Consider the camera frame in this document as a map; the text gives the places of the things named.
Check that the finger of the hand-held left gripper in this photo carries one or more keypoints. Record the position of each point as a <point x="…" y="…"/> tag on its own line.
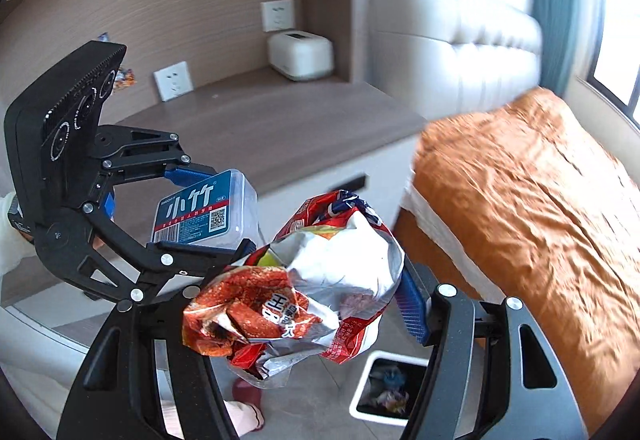
<point x="170" y="260"/>
<point x="182" y="179"/>

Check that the bed with orange sheet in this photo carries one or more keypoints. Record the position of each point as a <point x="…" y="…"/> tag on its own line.
<point x="525" y="220"/>

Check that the white square trash bin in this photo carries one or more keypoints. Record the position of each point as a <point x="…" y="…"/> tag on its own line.
<point x="380" y="420"/>

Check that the crumpled wrappers pile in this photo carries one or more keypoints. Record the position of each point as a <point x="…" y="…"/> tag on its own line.
<point x="387" y="385"/>

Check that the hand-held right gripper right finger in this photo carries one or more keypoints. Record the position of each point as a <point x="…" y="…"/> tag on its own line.
<point x="410" y="305"/>

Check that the wooden top bedside cabinet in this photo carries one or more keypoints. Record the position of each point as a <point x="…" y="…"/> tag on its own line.
<point x="275" y="130"/>

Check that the dark framed window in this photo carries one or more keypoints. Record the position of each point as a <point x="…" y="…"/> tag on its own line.
<point x="617" y="60"/>

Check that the clear plastic box blue label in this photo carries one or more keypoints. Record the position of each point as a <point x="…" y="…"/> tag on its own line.
<point x="200" y="215"/>

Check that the beige padded headboard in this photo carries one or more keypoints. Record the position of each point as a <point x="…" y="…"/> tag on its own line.
<point x="450" y="35"/>

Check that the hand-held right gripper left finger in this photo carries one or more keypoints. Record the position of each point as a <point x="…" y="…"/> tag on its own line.
<point x="187" y="380"/>

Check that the red foil snack bag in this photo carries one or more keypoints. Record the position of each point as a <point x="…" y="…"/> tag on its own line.
<point x="320" y="270"/>

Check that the colourful candy wrapper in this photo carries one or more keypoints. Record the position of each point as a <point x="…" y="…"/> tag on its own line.
<point x="125" y="79"/>

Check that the teal curtain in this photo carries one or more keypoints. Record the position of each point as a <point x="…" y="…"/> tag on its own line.
<point x="560" y="5"/>

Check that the white wall socket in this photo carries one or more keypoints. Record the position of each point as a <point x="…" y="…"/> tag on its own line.
<point x="277" y="15"/>
<point x="172" y="81"/>

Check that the white tissue box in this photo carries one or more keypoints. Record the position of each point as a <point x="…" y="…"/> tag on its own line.
<point x="300" y="55"/>

